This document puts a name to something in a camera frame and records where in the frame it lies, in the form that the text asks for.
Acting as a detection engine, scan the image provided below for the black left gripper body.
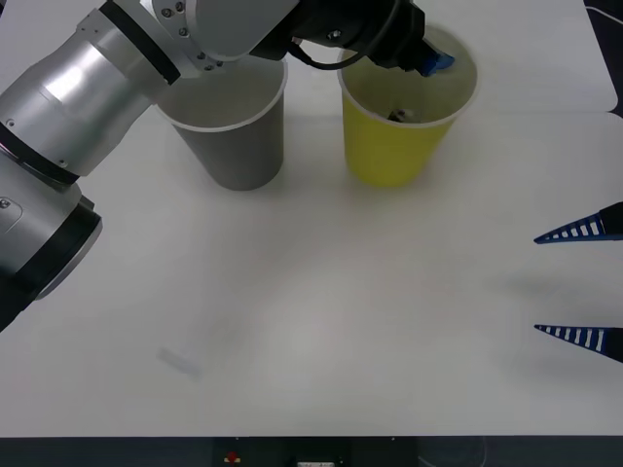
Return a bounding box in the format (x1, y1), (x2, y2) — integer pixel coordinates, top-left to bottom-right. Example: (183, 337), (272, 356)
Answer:
(335, 0), (436, 75)

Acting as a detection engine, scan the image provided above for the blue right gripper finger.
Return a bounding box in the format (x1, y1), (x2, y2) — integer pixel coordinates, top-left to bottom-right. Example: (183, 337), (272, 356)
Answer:
(532, 200), (623, 245)
(533, 323), (623, 365)

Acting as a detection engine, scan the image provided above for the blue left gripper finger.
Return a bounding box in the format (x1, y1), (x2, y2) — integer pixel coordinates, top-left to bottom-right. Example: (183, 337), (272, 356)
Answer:
(421, 42), (458, 79)

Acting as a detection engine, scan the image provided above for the yellow-green plastic bin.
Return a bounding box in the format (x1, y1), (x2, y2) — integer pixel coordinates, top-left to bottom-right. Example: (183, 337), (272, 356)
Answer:
(337, 22), (479, 189)

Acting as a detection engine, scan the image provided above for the grey plastic bin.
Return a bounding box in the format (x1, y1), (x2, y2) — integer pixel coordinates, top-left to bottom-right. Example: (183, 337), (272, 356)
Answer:
(154, 57), (289, 193)

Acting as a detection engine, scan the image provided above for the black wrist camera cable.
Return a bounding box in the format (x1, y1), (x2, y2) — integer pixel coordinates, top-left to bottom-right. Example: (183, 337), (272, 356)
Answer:
(290, 38), (364, 72)

